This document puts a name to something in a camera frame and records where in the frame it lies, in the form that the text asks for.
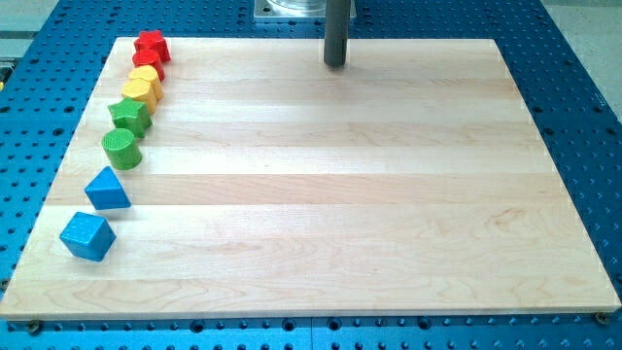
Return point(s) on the grey cylindrical robot arm rod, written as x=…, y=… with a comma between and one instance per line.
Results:
x=336, y=32

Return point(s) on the yellow heart block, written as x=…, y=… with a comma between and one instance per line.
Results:
x=149, y=74

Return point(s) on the green cylinder block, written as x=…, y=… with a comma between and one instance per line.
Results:
x=121, y=148

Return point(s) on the yellow hexagon block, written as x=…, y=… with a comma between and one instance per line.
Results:
x=141, y=91

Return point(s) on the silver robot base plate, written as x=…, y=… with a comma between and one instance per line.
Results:
x=266, y=11

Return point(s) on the green star block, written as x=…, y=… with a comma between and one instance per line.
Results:
x=132, y=115

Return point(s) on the blue perforated metal table plate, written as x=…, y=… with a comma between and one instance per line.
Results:
x=580, y=124

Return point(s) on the red round block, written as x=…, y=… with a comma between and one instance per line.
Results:
x=149, y=57

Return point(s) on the blue triangle block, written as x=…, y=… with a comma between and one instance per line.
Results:
x=105, y=191

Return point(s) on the red star block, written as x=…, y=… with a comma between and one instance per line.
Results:
x=153, y=40

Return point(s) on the blue cube block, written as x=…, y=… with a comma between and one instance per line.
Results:
x=88, y=237

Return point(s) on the light wooden board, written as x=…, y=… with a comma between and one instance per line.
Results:
x=412, y=182

